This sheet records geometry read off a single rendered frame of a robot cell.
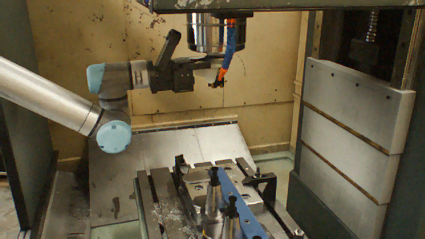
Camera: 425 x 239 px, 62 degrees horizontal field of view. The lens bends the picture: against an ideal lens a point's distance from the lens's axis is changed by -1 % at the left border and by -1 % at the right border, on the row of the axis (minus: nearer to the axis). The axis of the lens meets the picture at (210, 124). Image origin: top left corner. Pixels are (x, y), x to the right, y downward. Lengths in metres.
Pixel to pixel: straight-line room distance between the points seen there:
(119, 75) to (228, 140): 1.28
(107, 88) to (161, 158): 1.10
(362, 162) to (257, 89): 1.15
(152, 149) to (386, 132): 1.31
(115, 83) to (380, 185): 0.79
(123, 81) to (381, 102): 0.70
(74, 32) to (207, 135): 0.92
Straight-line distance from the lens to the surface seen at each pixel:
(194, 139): 2.08
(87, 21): 1.95
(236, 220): 0.64
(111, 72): 0.92
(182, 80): 0.95
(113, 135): 0.81
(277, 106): 2.30
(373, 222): 1.22
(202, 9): 0.63
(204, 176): 0.91
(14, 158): 1.42
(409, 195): 1.13
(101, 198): 1.85
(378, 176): 1.14
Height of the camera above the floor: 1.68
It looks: 22 degrees down
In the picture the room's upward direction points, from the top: straight up
